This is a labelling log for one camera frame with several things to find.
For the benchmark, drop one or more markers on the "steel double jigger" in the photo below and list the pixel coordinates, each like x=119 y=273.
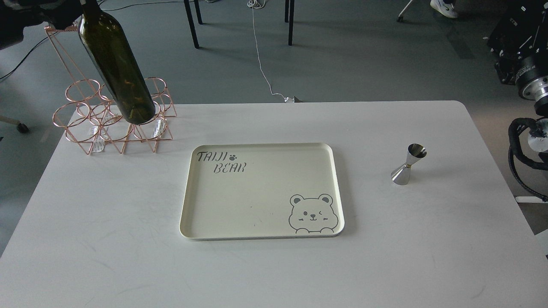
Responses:
x=401 y=175

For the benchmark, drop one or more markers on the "dark green wine bottle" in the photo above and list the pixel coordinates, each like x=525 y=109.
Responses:
x=107 y=46

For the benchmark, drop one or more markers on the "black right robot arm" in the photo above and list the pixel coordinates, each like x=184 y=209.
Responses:
x=520 y=42

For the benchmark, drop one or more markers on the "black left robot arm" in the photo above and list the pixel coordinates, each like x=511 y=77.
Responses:
x=15 y=15

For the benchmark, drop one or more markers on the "cream bear serving tray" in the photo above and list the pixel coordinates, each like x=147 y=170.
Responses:
x=250 y=191

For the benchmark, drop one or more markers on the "black table legs left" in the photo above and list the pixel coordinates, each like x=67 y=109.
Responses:
x=190 y=18

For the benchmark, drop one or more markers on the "black table legs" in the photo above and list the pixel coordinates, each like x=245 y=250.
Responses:
x=289 y=9
x=190 y=18

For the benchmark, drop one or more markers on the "black table legs right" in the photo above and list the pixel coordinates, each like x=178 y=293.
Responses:
x=289 y=9

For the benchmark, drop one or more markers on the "person in blue jeans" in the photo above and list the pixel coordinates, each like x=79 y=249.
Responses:
x=445 y=7

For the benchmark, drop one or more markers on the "rose gold wire wine rack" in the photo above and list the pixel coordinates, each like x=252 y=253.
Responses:
x=90 y=117

